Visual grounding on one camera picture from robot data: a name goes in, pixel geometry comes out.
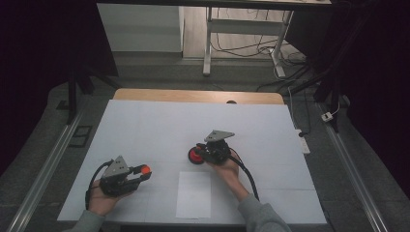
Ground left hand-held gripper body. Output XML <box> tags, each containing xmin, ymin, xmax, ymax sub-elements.
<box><xmin>99</xmin><ymin>155</ymin><xmax>138</xmax><ymax>198</ymax></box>

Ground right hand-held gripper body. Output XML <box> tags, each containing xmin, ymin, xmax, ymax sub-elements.
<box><xmin>202</xmin><ymin>130</ymin><xmax>236</xmax><ymax>166</ymax></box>

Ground round red ink pad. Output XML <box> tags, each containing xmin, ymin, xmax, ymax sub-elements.
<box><xmin>188</xmin><ymin>145</ymin><xmax>206</xmax><ymax>165</ymax></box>

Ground person's right hand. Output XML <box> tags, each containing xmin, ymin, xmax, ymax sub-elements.
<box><xmin>206</xmin><ymin>150</ymin><xmax>242</xmax><ymax>195</ymax></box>

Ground person's left hand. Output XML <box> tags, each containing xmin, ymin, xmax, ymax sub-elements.
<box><xmin>88</xmin><ymin>185</ymin><xmax>131</xmax><ymax>217</ymax></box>

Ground white paper sheet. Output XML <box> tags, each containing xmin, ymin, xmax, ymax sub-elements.
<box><xmin>175</xmin><ymin>171</ymin><xmax>213</xmax><ymax>219</ymax></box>

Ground wooden table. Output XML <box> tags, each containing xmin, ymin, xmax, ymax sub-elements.
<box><xmin>112</xmin><ymin>88</ymin><xmax>285</xmax><ymax>105</ymax></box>

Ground black floor plates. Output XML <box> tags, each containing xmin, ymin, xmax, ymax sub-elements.
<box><xmin>69</xmin><ymin>125</ymin><xmax>93</xmax><ymax>149</ymax></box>

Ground white power strip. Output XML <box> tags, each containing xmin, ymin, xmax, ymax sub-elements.
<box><xmin>294</xmin><ymin>129</ymin><xmax>311</xmax><ymax>155</ymax></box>

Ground black stand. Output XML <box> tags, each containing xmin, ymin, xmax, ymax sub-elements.
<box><xmin>289</xmin><ymin>6</ymin><xmax>371</xmax><ymax>133</ymax></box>
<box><xmin>66</xmin><ymin>64</ymin><xmax>122</xmax><ymax>126</ymax></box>

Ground white cabinet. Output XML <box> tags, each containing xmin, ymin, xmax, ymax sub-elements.
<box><xmin>96</xmin><ymin>3</ymin><xmax>185</xmax><ymax>53</ymax></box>

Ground black curtain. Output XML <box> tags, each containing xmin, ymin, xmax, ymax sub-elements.
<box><xmin>0</xmin><ymin>0</ymin><xmax>119</xmax><ymax>177</ymax></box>
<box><xmin>284</xmin><ymin>0</ymin><xmax>410</xmax><ymax>198</ymax></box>

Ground left hand-held gripper black cable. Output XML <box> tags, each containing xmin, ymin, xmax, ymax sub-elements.
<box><xmin>84</xmin><ymin>159</ymin><xmax>115</xmax><ymax>211</ymax></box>

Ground hand-held gripper black cable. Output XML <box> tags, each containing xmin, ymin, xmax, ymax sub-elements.
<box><xmin>84</xmin><ymin>159</ymin><xmax>115</xmax><ymax>211</ymax></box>
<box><xmin>229</xmin><ymin>147</ymin><xmax>261</xmax><ymax>201</ymax></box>

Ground right hand-held gripper black cable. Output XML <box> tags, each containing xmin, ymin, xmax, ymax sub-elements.
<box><xmin>229</xmin><ymin>147</ymin><xmax>261</xmax><ymax>201</ymax></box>

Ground aluminium rail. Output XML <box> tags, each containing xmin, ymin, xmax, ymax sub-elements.
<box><xmin>6</xmin><ymin>109</ymin><xmax>85</xmax><ymax>232</ymax></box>
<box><xmin>317</xmin><ymin>102</ymin><xmax>390</xmax><ymax>232</ymax></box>

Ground black floor cables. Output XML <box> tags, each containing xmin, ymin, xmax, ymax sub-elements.
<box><xmin>211</xmin><ymin>8</ymin><xmax>308</xmax><ymax>66</ymax></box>

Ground white desk frame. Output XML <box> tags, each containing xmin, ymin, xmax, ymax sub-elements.
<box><xmin>202</xmin><ymin>7</ymin><xmax>296</xmax><ymax>78</ymax></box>

